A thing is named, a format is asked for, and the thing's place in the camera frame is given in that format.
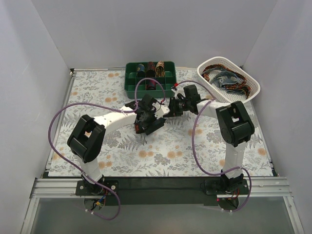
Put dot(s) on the red navy striped rolled tie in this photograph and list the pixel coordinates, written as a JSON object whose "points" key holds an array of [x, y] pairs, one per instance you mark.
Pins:
{"points": [[151, 84]]}

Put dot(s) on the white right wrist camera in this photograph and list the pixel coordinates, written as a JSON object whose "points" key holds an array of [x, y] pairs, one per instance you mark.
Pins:
{"points": [[177, 90]]}

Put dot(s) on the green compartment organizer tray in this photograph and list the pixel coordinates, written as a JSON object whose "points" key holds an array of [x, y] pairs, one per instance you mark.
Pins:
{"points": [[136, 87]]}

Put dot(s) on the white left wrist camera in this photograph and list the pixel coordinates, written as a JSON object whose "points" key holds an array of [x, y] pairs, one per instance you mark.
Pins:
{"points": [[161, 110]]}

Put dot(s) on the dark red rolled tie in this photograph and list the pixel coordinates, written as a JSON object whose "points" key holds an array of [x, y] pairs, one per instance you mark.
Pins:
{"points": [[150, 70]]}

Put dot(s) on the gold patterned rolled tie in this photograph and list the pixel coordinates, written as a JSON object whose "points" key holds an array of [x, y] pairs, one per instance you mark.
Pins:
{"points": [[160, 70]]}

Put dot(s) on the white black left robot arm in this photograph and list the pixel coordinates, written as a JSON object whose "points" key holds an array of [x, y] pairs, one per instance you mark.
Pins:
{"points": [[86, 140]]}

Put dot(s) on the tangled ties in basket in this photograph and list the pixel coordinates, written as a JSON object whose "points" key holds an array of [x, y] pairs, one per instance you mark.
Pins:
{"points": [[226, 79]]}

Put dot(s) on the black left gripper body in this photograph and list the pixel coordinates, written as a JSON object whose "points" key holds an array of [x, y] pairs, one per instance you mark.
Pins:
{"points": [[148, 121]]}

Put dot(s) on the white perforated plastic basket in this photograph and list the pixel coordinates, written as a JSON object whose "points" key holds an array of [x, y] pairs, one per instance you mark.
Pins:
{"points": [[220, 94]]}

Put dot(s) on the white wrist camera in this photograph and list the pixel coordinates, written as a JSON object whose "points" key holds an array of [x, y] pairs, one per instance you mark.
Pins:
{"points": [[177, 90], [161, 110]]}

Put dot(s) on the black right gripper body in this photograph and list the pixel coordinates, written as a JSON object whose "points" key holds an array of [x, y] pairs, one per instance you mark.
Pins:
{"points": [[173, 107]]}

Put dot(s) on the navy patterned rolled tie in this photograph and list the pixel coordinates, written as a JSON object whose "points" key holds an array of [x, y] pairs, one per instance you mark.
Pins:
{"points": [[140, 70]]}

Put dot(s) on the aluminium front frame rail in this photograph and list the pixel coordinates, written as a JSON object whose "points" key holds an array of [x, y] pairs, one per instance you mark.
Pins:
{"points": [[54, 208]]}

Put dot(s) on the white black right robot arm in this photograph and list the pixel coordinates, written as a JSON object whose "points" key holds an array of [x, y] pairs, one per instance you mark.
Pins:
{"points": [[235, 126]]}

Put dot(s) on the floral patterned table mat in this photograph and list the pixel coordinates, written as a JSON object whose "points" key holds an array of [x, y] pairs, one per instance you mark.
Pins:
{"points": [[166, 152]]}

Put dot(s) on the black tie orange flowers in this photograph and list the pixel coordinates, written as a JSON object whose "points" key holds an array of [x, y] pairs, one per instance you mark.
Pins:
{"points": [[140, 127]]}

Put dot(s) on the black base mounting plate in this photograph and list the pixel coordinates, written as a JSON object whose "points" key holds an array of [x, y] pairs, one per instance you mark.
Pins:
{"points": [[163, 190]]}

